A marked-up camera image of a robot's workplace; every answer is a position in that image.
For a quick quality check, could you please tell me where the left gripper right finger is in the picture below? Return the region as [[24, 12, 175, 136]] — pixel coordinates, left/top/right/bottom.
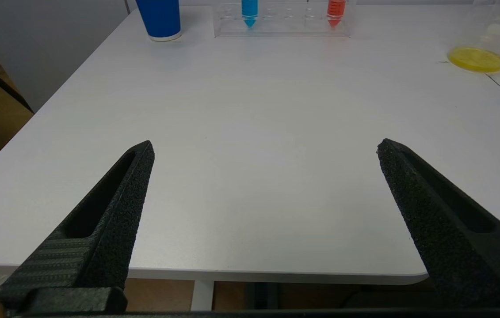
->
[[376, 138, 500, 310]]

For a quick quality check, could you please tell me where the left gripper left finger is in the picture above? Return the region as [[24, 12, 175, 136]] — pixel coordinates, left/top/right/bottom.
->
[[0, 140, 156, 317]]

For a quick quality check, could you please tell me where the clear glass beaker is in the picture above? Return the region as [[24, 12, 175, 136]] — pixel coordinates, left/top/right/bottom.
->
[[447, 0, 500, 74]]

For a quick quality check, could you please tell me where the orange pigment test tube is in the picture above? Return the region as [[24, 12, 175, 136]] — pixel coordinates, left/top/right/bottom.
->
[[326, 0, 347, 29]]

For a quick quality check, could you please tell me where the blue pigment test tube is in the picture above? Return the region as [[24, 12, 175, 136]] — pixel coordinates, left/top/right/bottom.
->
[[240, 0, 260, 29]]

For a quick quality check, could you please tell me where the clear acrylic test tube rack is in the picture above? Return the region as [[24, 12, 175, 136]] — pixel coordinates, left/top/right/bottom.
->
[[213, 0, 357, 38]]

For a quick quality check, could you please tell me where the white table leg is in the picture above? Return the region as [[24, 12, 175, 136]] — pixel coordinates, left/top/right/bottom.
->
[[190, 279, 215, 312]]

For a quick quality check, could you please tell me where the blue white paper cup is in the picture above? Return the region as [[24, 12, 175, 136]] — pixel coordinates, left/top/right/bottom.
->
[[135, 0, 183, 43]]

